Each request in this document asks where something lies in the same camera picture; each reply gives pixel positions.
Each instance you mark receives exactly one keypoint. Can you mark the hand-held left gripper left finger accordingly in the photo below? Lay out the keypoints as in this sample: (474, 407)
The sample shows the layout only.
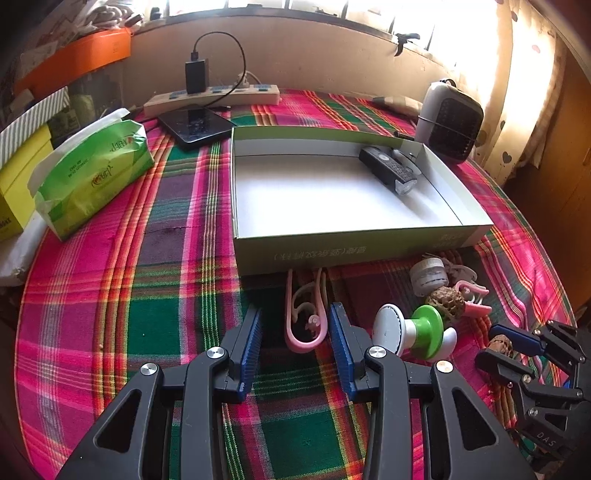
(249, 350)

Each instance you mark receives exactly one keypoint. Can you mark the white plastic bag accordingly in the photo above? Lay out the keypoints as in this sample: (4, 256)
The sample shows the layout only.
(18, 263)

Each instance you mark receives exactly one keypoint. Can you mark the white and green spool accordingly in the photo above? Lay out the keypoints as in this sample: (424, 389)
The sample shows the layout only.
(427, 330)

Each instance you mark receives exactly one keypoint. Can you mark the striped box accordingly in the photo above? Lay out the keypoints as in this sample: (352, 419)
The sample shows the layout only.
(32, 115)

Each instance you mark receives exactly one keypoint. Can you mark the white plug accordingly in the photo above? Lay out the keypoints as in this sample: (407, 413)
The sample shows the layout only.
(247, 81)

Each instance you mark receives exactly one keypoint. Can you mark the pink ear hook clip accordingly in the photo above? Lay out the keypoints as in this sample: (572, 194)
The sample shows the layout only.
(298, 347)
(475, 290)

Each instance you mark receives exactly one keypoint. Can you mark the green and white cardboard box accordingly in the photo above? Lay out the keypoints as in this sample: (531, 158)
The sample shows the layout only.
(323, 198)

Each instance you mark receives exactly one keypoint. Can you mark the black charger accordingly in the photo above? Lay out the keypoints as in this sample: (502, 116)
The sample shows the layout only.
(196, 76)

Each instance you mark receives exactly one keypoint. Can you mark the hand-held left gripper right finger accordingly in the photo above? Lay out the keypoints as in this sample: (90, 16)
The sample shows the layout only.
(339, 350)

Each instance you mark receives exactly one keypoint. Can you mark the clear plastic container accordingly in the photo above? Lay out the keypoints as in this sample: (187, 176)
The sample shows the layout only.
(92, 92)

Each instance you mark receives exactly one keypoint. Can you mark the cream curtain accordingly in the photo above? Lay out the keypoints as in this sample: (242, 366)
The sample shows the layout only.
(521, 92)

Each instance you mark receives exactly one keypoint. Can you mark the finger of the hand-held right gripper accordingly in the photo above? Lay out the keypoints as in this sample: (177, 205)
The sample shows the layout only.
(517, 336)
(503, 369)

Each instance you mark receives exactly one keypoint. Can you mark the orange box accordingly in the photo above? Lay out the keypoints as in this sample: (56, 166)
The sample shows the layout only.
(78, 50)

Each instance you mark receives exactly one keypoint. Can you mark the green tissue pack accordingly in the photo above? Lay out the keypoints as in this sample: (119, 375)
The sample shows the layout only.
(92, 180)

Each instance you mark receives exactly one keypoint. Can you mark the brown walnut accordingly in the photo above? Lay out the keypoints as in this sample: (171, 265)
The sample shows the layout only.
(443, 302)
(501, 345)

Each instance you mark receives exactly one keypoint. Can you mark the black smartphone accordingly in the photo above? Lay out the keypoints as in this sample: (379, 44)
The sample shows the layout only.
(196, 124)

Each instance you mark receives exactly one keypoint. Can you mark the white and black desk heater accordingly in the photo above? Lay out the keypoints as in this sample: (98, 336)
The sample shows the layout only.
(443, 120)

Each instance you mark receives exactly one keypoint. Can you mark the white power strip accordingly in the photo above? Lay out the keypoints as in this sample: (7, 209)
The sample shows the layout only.
(161, 104)

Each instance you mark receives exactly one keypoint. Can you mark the plaid tablecloth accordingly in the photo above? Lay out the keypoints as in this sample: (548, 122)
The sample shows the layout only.
(138, 286)

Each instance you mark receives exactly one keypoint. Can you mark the black bike light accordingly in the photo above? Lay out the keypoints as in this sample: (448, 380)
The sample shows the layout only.
(388, 166)

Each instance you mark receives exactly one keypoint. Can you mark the yellow box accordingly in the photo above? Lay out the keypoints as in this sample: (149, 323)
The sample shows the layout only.
(18, 184)

